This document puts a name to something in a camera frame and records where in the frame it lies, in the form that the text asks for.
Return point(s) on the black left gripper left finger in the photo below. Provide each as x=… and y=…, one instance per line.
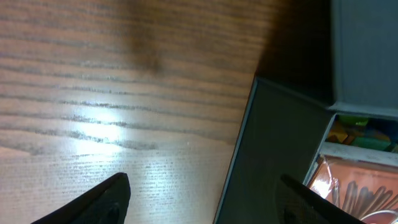
x=106, y=203

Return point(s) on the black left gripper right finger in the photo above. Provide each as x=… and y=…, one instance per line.
x=297, y=204

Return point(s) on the brown Pocky box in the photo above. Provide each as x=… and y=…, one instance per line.
x=361, y=182

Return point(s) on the green Pretz box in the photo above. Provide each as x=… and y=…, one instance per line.
x=370, y=133

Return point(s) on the black fabric storage box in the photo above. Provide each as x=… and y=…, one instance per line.
x=322, y=59

